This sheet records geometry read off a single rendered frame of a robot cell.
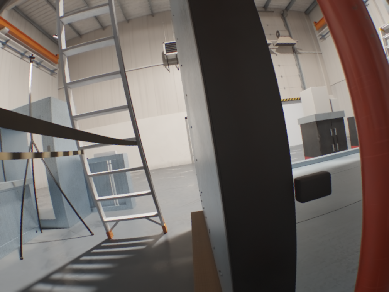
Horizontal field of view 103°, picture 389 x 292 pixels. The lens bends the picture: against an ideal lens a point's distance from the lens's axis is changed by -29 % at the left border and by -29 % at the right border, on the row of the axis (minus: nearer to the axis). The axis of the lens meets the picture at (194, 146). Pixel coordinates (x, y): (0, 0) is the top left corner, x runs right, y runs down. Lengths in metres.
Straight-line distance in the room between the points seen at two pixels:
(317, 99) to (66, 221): 4.85
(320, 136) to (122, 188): 3.81
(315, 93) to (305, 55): 8.27
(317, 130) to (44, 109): 4.64
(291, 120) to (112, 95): 9.14
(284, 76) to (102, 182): 10.22
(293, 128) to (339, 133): 6.69
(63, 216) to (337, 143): 4.97
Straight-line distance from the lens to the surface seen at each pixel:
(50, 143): 2.69
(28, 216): 2.63
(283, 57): 12.08
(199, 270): 1.01
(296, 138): 11.54
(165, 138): 10.02
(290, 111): 11.53
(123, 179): 3.02
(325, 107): 4.90
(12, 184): 2.40
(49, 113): 2.74
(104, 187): 3.23
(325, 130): 4.74
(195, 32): 0.31
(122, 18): 12.36
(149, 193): 1.69
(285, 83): 11.55
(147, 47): 11.39
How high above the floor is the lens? 0.71
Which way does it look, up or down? level
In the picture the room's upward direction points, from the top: 9 degrees counter-clockwise
